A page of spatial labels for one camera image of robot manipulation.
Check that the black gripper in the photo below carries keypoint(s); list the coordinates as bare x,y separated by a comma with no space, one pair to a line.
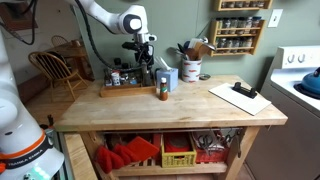
143,51

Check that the dark metal pepper grinder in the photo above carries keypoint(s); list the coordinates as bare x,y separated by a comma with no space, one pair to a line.
146,78

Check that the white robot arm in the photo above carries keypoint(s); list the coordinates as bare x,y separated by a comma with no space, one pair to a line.
27,153

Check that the white spice jar red cap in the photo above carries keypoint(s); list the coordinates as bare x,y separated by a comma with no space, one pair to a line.
115,78

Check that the hot sauce bottle white cap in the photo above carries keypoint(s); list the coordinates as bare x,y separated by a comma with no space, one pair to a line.
163,89

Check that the wooden spice tray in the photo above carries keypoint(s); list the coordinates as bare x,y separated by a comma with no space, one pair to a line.
126,90

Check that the lower wooden spice rack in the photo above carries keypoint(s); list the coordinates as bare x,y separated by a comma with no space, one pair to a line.
236,35

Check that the wooden spice rack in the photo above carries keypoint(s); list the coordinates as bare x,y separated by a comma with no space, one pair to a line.
242,5
236,35

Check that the upper wooden spice rack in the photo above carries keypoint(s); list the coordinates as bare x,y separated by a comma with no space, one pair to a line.
242,5

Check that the blue tissue box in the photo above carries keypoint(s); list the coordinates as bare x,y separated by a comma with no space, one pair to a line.
171,76

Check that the white utensil crock red pattern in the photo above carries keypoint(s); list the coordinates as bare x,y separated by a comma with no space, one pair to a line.
191,70

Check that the small metal lid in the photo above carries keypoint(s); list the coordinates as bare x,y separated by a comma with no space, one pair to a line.
204,76

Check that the wooden dining table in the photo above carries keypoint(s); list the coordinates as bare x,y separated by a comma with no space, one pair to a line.
76,51

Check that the white cutting board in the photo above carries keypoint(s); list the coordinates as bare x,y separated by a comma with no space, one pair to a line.
247,104

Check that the wooden windsor chair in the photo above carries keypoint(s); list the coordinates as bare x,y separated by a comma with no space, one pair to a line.
56,71

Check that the wooden kitchen island table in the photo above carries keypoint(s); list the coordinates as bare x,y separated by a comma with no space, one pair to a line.
190,106

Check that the red pot holder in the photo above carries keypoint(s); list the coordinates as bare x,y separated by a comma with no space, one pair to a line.
142,148

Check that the scissors in crate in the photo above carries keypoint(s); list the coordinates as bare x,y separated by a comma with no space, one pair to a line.
206,142

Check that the yellow plastic crate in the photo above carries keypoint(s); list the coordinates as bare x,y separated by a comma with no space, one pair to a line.
177,150

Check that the red oven mitt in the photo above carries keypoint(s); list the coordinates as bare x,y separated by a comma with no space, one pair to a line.
116,158

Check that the black knife sharpener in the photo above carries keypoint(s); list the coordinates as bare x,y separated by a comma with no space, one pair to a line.
251,93

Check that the red plastic crate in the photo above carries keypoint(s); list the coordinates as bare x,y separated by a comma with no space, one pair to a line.
217,154

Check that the blue kettle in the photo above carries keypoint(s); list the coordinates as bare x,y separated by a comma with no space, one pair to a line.
310,85

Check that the white stove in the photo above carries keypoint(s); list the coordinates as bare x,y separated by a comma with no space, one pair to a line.
291,151

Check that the framed wall picture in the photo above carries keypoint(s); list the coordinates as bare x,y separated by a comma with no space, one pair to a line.
17,16

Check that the white light switch plate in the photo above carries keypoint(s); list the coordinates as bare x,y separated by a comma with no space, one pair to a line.
275,18

